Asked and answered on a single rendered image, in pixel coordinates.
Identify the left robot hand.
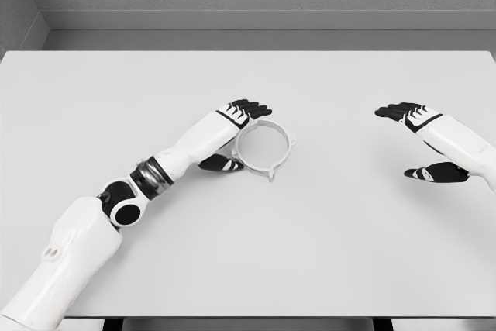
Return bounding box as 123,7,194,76
177,98,273,173

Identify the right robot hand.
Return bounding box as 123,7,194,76
374,102,488,184

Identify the white round pipe clamp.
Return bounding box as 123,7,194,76
231,120,299,184

